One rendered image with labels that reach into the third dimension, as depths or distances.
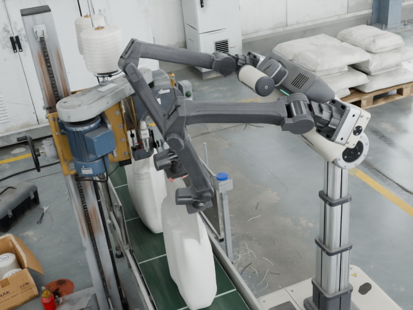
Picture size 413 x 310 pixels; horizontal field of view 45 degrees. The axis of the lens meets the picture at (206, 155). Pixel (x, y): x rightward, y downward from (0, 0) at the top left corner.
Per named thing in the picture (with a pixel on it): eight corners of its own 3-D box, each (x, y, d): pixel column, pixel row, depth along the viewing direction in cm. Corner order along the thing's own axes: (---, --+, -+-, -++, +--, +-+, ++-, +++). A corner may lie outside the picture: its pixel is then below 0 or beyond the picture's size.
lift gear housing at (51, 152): (59, 162, 233) (54, 141, 227) (47, 165, 231) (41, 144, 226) (57, 153, 242) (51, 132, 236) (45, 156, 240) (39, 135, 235)
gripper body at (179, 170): (162, 167, 219) (163, 158, 213) (184, 161, 222) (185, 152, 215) (168, 179, 216) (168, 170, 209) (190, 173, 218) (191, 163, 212)
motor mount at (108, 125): (120, 157, 216) (114, 123, 209) (105, 161, 214) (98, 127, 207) (107, 132, 240) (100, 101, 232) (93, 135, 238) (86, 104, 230)
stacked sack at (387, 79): (420, 83, 516) (421, 69, 509) (365, 98, 497) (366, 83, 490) (391, 72, 551) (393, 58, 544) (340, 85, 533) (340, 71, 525)
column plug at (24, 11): (51, 11, 206) (51, 8, 205) (21, 16, 202) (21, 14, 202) (48, 7, 215) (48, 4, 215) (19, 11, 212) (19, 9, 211)
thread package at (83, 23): (114, 53, 224) (107, 15, 216) (82, 59, 220) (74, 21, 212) (107, 45, 236) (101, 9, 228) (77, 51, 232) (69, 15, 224)
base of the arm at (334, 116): (335, 98, 159) (318, 132, 162) (316, 91, 155) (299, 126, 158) (351, 107, 152) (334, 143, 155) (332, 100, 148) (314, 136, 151)
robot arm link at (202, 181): (180, 135, 146) (177, 106, 152) (161, 139, 147) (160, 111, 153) (216, 201, 181) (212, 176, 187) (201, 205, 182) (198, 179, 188)
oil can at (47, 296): (59, 318, 294) (50, 288, 283) (46, 322, 292) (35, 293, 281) (56, 301, 307) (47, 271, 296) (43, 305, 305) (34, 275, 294)
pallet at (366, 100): (413, 95, 523) (415, 82, 516) (316, 123, 486) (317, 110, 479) (362, 73, 590) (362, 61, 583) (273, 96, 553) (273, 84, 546)
